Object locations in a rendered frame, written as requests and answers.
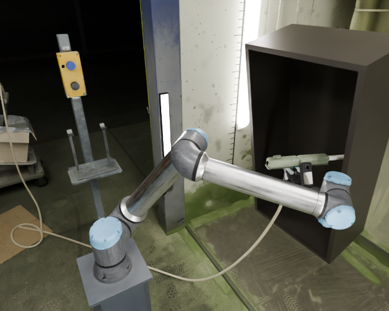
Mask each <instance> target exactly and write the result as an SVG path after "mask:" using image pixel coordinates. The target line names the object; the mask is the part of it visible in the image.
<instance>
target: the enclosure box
mask: <svg viewBox="0 0 389 311"><path fill-rule="evenodd" d="M245 59H246V78H247V89H248V107H249V126H250V137H251V155H252V165H253V171H254V172H258V173H261V174H265V175H268V176H272V177H274V178H278V179H281V180H283V175H284V172H285V171H284V170H283V168H279V169H271V170H268V168H267V167H266V166H265V164H266V160H267V158H268V157H273V156H277V155H281V157H282V156H298V155H307V154H323V153H324V154H327V155H328V156H335V155H344V158H343V160H329V161H328V165H316V166H312V179H313V186H315V187H318V188H321V186H322V183H323V180H324V177H325V174H326V173H327V172H341V173H344V174H345V175H348V176H349V177H350V178H351V185H350V187H349V192H350V195H351V201H352V204H353V209H354V210H355V221H354V223H353V224H352V225H351V226H350V227H348V228H345V229H342V230H337V229H333V228H327V227H324V226H323V225H322V224H321V223H319V221H318V219H316V217H315V216H314V215H311V214H307V213H304V212H301V211H298V210H295V209H292V208H289V207H285V206H282V208H281V211H280V213H279V214H278V216H277V218H276V219H275V221H274V222H273V223H274V224H275V225H277V226H278V227H279V228H280V229H282V230H283V231H284V232H286V233H287V234H289V235H290V236H291V237H292V238H294V239H296V240H297V241H298V242H299V243H301V244H302V245H303V246H305V247H306V248H308V249H309V250H310V251H312V252H313V253H315V255H317V256H318V257H320V258H321V259H322V260H324V261H325V262H327V263H328V264H330V263H331V262H333V261H334V260H335V259H336V258H337V257H338V256H339V255H340V254H341V253H342V252H343V251H344V250H345V249H346V248H347V247H348V246H349V245H350V244H351V243H352V242H353V241H354V240H355V239H356V238H357V237H358V236H359V235H360V234H361V233H362V232H363V230H364V226H365V223H366V219H367V215H368V212H369V208H370V204H371V201H372V197H373V194H374V190H375V186H376V183H377V179H378V176H379V172H380V168H381V165H382V161H383V157H384V154H385V150H386V147H387V143H388V139H389V33H380V32H373V31H361V30H349V29H342V28H330V27H318V26H312V25H300V24H293V23H292V24H290V25H287V26H285V27H283V28H280V29H278V30H275V31H273V32H271V33H268V34H266V35H264V36H262V37H259V38H256V39H254V40H252V41H250V42H247V43H245ZM254 203H255V210H256V211H257V212H259V213H260V214H261V215H263V216H264V217H265V218H267V219H268V220H270V221H271V220H272V218H273V217H274V215H275V213H276V211H277V209H278V207H279V204H276V203H273V202H270V201H267V200H264V199H261V198H258V197H254Z"/></svg>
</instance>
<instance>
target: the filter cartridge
mask: <svg viewBox="0 0 389 311"><path fill-rule="evenodd" d="M349 29H350V30H361V31H373V32H380V33H389V0H356V7H355V10H354V14H353V18H352V21H351V25H350V28H349Z"/></svg>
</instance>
